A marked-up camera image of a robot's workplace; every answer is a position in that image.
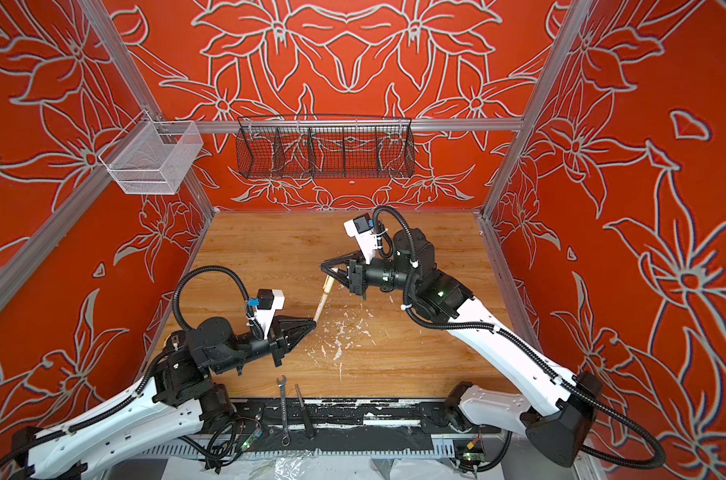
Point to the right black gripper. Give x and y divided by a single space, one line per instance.
358 274

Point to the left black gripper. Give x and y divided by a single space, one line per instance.
300 324

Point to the beige pen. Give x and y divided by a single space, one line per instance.
327 288

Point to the beige pen cap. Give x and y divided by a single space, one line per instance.
331 277

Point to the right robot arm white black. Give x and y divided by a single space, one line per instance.
555 408

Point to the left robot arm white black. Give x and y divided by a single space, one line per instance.
175 398

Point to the black screwdriver tool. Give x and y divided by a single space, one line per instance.
309 428

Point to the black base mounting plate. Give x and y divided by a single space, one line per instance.
378 426

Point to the silver wrench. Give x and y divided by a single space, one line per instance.
286 438

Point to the yellow black tape measure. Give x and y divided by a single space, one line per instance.
173 342

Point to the white mesh basket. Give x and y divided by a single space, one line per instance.
148 160

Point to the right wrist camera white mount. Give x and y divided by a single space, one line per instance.
362 229

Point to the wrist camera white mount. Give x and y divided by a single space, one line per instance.
362 229
261 309

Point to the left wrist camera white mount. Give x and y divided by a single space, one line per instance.
261 309

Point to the black wire basket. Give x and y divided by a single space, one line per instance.
335 147

